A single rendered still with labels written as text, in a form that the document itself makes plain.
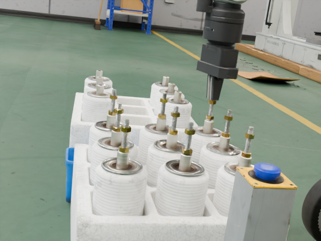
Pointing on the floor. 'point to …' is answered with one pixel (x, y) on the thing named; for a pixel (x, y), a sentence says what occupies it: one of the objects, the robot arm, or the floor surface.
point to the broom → (98, 19)
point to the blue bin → (69, 172)
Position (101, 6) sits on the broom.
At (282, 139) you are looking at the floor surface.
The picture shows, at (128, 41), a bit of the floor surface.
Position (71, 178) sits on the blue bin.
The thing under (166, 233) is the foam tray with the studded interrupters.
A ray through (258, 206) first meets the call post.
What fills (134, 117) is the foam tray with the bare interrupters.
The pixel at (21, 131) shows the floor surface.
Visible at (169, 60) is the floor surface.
